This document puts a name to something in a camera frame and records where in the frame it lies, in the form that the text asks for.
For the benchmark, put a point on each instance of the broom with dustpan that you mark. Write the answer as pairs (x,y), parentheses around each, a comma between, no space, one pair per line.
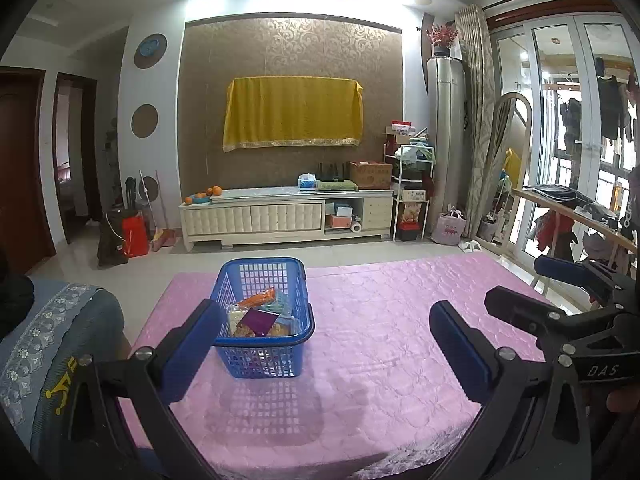
(162,240)

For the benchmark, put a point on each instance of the folded green cloth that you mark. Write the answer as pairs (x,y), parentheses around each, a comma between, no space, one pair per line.
(337,186)

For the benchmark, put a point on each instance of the blue plastic basket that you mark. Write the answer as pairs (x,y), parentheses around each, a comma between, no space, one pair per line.
(265,340)

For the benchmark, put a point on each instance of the patterned beige curtain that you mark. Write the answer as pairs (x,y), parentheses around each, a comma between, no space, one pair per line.
(475,110)

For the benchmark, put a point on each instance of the white slipper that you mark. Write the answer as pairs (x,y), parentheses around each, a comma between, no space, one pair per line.
(476,246)
(464,245)

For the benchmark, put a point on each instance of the small blue box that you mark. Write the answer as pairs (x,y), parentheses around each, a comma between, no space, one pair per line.
(343,210)

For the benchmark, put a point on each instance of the brown cardboard box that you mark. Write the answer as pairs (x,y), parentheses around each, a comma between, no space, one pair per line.
(370,175)

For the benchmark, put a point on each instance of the blue tray of oranges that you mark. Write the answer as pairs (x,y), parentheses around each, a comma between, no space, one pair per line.
(202,197)

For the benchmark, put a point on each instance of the purple snack packet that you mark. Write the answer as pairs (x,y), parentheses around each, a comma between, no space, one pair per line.
(260,322)

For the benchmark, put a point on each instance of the black bag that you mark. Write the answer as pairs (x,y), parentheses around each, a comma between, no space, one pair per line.
(111,240)

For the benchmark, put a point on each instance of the yellow cloth cover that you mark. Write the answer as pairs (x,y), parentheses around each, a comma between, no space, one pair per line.
(295,110)

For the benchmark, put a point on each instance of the small orange box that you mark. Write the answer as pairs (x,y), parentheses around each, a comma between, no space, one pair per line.
(340,222)

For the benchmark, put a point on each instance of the hanging red and dark clothes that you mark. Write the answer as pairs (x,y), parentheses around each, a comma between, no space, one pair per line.
(550,230)

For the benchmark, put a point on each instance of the red paper bag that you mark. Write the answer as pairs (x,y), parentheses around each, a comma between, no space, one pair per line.
(135,237)

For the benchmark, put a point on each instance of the vase of red flowers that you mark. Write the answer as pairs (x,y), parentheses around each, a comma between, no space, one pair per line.
(442,50)

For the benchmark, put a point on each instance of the grey-blue embroidered cushion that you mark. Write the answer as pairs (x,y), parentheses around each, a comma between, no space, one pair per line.
(50,335)

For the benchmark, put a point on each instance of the white metal shelf rack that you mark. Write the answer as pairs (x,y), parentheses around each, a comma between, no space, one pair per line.
(415,146)

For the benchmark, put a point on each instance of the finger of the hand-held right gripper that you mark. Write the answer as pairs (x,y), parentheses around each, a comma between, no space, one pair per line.
(515,307)
(560,267)

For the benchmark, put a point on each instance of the silver standing air conditioner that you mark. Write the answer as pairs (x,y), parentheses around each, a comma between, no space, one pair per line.
(445,135)

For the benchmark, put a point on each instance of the pink tote bag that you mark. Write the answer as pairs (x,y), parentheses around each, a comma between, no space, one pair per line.
(450,230)

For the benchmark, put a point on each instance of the white tv cabinet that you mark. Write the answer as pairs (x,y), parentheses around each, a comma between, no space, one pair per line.
(280,217)

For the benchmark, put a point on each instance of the round wall disc blue plate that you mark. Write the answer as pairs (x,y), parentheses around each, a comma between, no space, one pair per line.
(150,47)

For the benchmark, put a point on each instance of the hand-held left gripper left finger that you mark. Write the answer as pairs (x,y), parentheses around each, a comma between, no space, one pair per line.
(192,345)

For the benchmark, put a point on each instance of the plain round wall disc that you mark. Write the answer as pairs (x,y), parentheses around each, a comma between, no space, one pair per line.
(145,121)
(149,187)

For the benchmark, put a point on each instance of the orange sausage packet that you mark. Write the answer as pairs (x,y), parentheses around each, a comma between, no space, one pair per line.
(257,299)

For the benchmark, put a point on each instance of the glass sliding door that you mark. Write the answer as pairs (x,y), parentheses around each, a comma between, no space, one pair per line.
(550,110)

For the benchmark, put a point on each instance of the white paper roll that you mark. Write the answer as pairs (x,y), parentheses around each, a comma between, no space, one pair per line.
(356,226)

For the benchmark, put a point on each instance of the person's right hand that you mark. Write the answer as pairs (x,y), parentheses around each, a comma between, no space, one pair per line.
(622,404)

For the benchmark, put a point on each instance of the blue tissue box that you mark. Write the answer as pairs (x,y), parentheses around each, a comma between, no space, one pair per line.
(307,182)

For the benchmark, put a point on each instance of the light blue striped packet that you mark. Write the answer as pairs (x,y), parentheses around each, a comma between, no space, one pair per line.
(280,305)

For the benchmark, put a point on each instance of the arched standing mirror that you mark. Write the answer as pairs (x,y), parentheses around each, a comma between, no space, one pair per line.
(512,160)

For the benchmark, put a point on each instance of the pink quilted mat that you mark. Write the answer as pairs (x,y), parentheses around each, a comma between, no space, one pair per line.
(375,335)

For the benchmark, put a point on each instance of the white and red box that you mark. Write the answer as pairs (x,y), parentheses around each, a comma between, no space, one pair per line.
(400,131)

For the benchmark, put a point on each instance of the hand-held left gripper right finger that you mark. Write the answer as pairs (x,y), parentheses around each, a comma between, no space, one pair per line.
(457,355)

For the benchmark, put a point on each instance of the wooden drying rack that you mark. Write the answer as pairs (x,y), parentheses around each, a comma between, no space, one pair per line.
(545,199)

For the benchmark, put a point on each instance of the brown wooden door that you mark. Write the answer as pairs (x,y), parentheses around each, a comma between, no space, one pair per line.
(22,170)

